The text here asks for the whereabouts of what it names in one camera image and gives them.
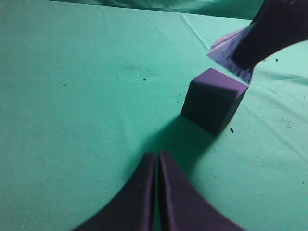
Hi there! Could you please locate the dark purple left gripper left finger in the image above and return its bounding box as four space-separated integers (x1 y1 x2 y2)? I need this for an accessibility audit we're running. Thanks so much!
75 151 242 231

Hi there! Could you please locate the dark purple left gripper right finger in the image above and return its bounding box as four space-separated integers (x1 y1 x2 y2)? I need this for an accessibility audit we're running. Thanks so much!
232 0 308 70

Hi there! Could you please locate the purple streaked square pyramid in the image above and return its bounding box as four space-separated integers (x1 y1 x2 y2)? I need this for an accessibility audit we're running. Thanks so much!
208 26 254 85

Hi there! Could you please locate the dark purple cube block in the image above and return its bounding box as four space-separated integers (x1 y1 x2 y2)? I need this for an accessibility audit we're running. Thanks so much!
180 68 248 136

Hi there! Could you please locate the green backdrop cloth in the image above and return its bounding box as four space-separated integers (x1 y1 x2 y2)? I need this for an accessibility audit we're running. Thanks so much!
58 0 264 20

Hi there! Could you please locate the green table cloth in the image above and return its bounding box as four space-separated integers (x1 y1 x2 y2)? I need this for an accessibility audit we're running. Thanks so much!
0 0 308 231

